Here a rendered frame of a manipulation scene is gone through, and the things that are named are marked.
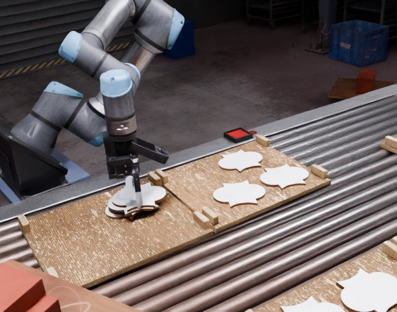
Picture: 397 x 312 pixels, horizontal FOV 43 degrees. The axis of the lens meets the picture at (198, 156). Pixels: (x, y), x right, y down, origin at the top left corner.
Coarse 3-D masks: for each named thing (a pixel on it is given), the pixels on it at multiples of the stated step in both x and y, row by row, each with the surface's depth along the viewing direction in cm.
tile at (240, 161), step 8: (240, 152) 164; (248, 152) 164; (256, 152) 163; (224, 160) 160; (232, 160) 159; (240, 160) 159; (248, 160) 159; (256, 160) 158; (224, 168) 156; (232, 168) 155; (240, 168) 154; (248, 168) 155
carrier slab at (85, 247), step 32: (32, 224) 135; (64, 224) 134; (96, 224) 134; (128, 224) 133; (160, 224) 132; (192, 224) 131; (64, 256) 122; (96, 256) 121; (128, 256) 121; (160, 256) 122
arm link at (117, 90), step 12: (108, 72) 122; (120, 72) 121; (108, 84) 119; (120, 84) 119; (132, 84) 126; (108, 96) 120; (120, 96) 120; (132, 96) 124; (108, 108) 122; (120, 108) 122; (132, 108) 124; (120, 120) 123
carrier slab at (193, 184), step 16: (256, 144) 171; (208, 160) 162; (272, 160) 160; (288, 160) 159; (176, 176) 154; (192, 176) 153; (208, 176) 153; (224, 176) 152; (240, 176) 152; (256, 176) 151; (176, 192) 146; (192, 192) 145; (208, 192) 145; (272, 192) 143; (288, 192) 142; (304, 192) 143; (192, 208) 138; (224, 208) 137; (240, 208) 136; (256, 208) 136; (272, 208) 138; (224, 224) 130
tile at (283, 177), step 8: (264, 168) 154; (272, 168) 153; (280, 168) 153; (288, 168) 153; (296, 168) 152; (264, 176) 149; (272, 176) 149; (280, 176) 149; (288, 176) 148; (296, 176) 148; (304, 176) 148; (264, 184) 147; (272, 184) 145; (280, 184) 144; (288, 184) 144; (296, 184) 145; (304, 184) 145
